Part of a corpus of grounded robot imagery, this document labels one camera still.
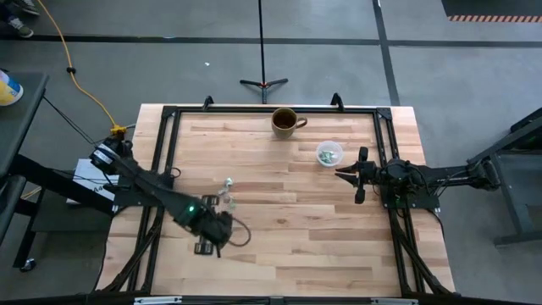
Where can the yellow blue white container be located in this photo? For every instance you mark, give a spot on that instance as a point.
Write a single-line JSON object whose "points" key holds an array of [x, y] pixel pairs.
{"points": [[8, 91]]}

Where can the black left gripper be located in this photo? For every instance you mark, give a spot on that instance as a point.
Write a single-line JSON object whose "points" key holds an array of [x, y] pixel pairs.
{"points": [[216, 229]]}

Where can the black side cart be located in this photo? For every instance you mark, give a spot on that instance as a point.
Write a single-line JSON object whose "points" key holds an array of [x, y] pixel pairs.
{"points": [[21, 123]]}

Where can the silver aluminium bracket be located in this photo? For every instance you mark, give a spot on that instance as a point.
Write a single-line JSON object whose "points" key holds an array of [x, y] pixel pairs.
{"points": [[157, 301]]}

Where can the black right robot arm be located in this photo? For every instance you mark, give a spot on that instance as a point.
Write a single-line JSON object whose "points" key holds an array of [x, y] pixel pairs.
{"points": [[444, 175]]}

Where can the black aluminium table frame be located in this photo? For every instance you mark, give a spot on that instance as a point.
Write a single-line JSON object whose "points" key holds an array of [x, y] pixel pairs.
{"points": [[275, 110]]}

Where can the green brown ceramic mug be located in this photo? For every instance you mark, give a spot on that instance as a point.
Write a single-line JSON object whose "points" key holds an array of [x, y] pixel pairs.
{"points": [[284, 123]]}

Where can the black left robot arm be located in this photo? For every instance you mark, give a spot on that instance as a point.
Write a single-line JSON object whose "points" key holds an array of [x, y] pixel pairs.
{"points": [[148, 184]]}

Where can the clear plastic bowl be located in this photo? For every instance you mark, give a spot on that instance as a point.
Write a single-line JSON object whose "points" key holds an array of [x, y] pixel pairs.
{"points": [[329, 146]]}

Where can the black hazard-striped floor mat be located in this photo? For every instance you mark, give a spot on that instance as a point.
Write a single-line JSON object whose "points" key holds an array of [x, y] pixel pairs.
{"points": [[491, 8]]}

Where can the person's shoe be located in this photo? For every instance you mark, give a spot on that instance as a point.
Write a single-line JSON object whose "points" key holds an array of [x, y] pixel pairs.
{"points": [[27, 6], [20, 27]]}

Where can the black tripod stand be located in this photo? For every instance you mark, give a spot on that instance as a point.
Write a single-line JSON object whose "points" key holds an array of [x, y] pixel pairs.
{"points": [[262, 42]]}

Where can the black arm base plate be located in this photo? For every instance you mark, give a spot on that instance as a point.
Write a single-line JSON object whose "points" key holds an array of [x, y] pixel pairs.
{"points": [[423, 201], [127, 198]]}

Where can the white paper sheet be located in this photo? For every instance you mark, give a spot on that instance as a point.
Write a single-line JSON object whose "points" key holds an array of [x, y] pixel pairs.
{"points": [[89, 178]]}

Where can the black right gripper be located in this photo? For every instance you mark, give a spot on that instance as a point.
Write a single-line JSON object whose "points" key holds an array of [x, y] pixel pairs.
{"points": [[368, 173]]}

